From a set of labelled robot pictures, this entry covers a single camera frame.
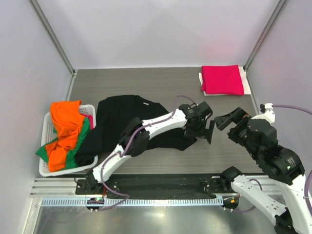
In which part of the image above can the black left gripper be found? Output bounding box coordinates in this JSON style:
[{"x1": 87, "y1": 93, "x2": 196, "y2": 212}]
[{"x1": 184, "y1": 117, "x2": 214, "y2": 143}]

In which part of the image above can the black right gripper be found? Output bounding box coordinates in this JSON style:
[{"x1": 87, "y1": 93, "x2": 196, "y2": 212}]
[{"x1": 214, "y1": 106, "x2": 259, "y2": 160}]

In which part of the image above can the black t-shirt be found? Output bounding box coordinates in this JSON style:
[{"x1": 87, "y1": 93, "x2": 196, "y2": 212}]
[{"x1": 75, "y1": 95, "x2": 197, "y2": 167}]

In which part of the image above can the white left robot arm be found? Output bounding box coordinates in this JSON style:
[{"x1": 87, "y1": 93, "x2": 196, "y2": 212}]
[{"x1": 85, "y1": 102, "x2": 215, "y2": 195}]

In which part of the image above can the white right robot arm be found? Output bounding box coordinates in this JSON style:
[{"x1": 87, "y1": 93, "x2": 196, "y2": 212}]
[{"x1": 214, "y1": 103, "x2": 312, "y2": 234}]

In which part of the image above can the folded white t-shirt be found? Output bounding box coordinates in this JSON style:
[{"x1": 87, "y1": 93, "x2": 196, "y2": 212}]
[{"x1": 198, "y1": 66, "x2": 251, "y2": 96}]

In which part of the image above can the folded pink t-shirt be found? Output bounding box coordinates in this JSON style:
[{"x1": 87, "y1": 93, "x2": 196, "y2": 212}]
[{"x1": 201, "y1": 65, "x2": 244, "y2": 96}]

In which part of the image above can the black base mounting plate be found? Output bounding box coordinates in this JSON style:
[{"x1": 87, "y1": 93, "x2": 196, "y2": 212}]
[{"x1": 75, "y1": 173, "x2": 249, "y2": 195}]

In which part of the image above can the pink t-shirt in basket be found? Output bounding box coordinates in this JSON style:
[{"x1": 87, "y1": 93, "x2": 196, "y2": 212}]
[{"x1": 81, "y1": 114, "x2": 94, "y2": 130}]

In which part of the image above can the orange t-shirt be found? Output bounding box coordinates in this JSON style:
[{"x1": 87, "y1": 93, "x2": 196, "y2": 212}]
[{"x1": 45, "y1": 100, "x2": 84, "y2": 172}]

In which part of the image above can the white plastic laundry basket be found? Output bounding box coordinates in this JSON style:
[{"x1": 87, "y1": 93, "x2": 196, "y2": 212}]
[{"x1": 39, "y1": 104, "x2": 98, "y2": 177}]

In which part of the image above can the white slotted cable duct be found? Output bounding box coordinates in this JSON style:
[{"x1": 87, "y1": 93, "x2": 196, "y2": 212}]
[{"x1": 41, "y1": 197, "x2": 223, "y2": 207}]

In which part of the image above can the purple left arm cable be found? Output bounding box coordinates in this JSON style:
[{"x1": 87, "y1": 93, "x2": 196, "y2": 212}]
[{"x1": 97, "y1": 95, "x2": 195, "y2": 210}]

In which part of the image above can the right aluminium frame post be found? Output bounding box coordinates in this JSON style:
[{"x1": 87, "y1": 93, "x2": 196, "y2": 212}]
[{"x1": 244, "y1": 0, "x2": 289, "y2": 71}]

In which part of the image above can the aluminium frame post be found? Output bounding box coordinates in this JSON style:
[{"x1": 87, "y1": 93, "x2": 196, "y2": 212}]
[
  {"x1": 29, "y1": 0, "x2": 75, "y2": 76},
  {"x1": 244, "y1": 0, "x2": 289, "y2": 71}
]

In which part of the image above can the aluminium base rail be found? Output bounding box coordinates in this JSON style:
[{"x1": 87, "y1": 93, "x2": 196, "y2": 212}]
[{"x1": 30, "y1": 177, "x2": 78, "y2": 197}]

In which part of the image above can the left aluminium frame post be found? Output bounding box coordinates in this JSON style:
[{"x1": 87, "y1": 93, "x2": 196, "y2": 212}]
[{"x1": 29, "y1": 0, "x2": 75, "y2": 76}]

